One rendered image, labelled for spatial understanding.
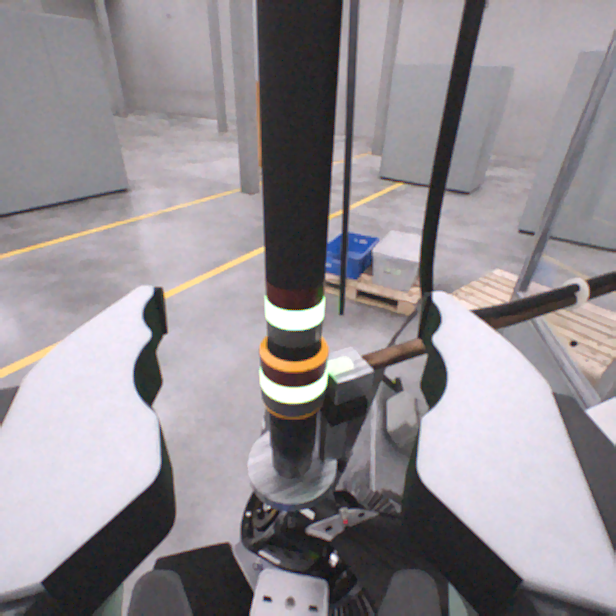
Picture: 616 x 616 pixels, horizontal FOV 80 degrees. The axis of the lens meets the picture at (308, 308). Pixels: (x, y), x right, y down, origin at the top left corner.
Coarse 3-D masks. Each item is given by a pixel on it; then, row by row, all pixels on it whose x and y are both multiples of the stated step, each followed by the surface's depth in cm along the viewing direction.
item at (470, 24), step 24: (480, 0) 16; (480, 24) 17; (456, 48) 18; (456, 72) 18; (456, 96) 19; (456, 120) 19; (432, 168) 21; (432, 192) 21; (432, 216) 22; (432, 240) 23; (432, 264) 24; (432, 288) 25; (576, 288) 35; (480, 312) 30; (504, 312) 31
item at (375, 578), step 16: (384, 512) 44; (400, 512) 45; (352, 528) 42; (368, 528) 41; (384, 528) 40; (400, 528) 39; (336, 544) 39; (352, 544) 38; (368, 544) 37; (384, 544) 36; (400, 544) 35; (352, 560) 35; (368, 560) 35; (384, 560) 34; (400, 560) 33; (416, 560) 33; (368, 576) 33; (384, 576) 32; (432, 576) 30; (368, 592) 31; (384, 592) 30; (448, 592) 28; (448, 608) 27
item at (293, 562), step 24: (336, 504) 55; (360, 504) 53; (240, 528) 51; (264, 528) 47; (288, 528) 45; (288, 552) 45; (312, 552) 46; (336, 552) 49; (312, 576) 49; (336, 576) 47
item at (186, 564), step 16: (224, 544) 57; (160, 560) 66; (176, 560) 62; (192, 560) 59; (208, 560) 57; (224, 560) 55; (192, 576) 58; (208, 576) 56; (224, 576) 55; (240, 576) 54; (192, 592) 57; (208, 592) 56; (224, 592) 55; (240, 592) 54; (192, 608) 56; (208, 608) 55; (224, 608) 54; (240, 608) 53
